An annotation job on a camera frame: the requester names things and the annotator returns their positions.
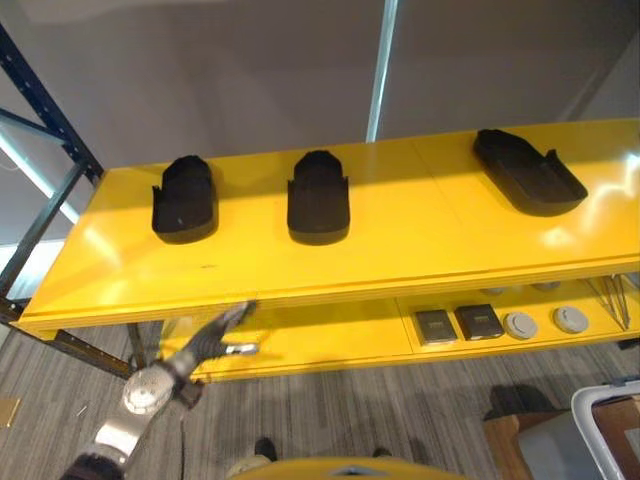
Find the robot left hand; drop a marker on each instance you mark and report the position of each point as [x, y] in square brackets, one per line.
[212, 339]

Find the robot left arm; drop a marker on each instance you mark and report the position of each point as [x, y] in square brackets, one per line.
[140, 400]

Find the yellow shelf board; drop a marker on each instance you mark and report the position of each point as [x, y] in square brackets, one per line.
[320, 235]
[380, 335]

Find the yellow lower shelf board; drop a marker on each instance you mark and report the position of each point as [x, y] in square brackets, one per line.
[380, 335]

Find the black square box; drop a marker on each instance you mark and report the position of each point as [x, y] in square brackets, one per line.
[478, 321]
[436, 326]

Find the brown cardboard box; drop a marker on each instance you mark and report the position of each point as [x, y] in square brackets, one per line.
[505, 440]

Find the grey plastic box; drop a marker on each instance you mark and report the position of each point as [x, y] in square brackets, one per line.
[600, 435]

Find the robot dark foot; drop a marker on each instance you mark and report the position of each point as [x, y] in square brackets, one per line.
[265, 448]
[381, 452]

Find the black sole-shaped part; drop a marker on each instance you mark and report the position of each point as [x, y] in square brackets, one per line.
[318, 200]
[185, 202]
[527, 172]

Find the yellow robot body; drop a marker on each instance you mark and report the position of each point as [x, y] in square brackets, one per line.
[340, 470]

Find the brown cardboard piece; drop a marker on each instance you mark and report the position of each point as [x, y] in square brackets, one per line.
[8, 411]

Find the grey round disc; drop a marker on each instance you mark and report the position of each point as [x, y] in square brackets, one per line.
[520, 325]
[570, 319]
[495, 290]

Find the bundle of metal rods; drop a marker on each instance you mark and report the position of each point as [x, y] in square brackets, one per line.
[612, 300]

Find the dark metal rack frame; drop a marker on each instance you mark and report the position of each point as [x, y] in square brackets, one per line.
[40, 165]

